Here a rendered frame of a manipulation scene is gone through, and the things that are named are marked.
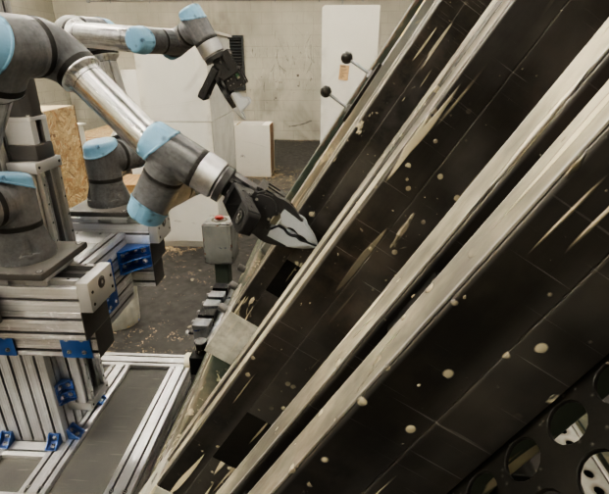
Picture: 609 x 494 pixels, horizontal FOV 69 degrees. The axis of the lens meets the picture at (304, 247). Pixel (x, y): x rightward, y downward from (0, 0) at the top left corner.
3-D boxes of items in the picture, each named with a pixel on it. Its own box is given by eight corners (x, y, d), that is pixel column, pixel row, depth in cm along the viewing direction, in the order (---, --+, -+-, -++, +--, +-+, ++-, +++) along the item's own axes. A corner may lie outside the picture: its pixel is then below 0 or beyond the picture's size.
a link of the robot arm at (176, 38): (144, 37, 140) (166, 19, 134) (170, 39, 149) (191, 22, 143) (155, 62, 141) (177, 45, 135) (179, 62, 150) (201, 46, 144)
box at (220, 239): (212, 253, 194) (209, 215, 188) (239, 254, 194) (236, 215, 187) (204, 265, 184) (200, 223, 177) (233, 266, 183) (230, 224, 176)
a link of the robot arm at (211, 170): (203, 156, 77) (182, 194, 80) (227, 171, 77) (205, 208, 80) (215, 148, 84) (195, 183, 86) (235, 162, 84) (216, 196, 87)
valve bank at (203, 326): (213, 320, 178) (208, 266, 169) (248, 321, 177) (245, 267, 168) (170, 410, 132) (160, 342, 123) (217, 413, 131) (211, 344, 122)
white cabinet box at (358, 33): (320, 188, 581) (323, 11, 502) (365, 188, 578) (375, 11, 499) (319, 201, 525) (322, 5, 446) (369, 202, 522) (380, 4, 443)
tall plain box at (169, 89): (186, 215, 478) (167, 35, 411) (241, 216, 475) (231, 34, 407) (156, 247, 395) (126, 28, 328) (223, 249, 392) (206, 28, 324)
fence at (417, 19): (272, 250, 165) (262, 245, 164) (436, 4, 130) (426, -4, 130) (270, 256, 160) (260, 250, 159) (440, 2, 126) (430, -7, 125)
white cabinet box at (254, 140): (236, 169, 682) (234, 121, 655) (275, 170, 679) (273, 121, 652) (230, 176, 641) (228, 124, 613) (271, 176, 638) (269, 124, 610)
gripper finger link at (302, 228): (327, 223, 87) (286, 198, 86) (325, 234, 81) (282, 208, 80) (318, 236, 88) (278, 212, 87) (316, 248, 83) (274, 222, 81)
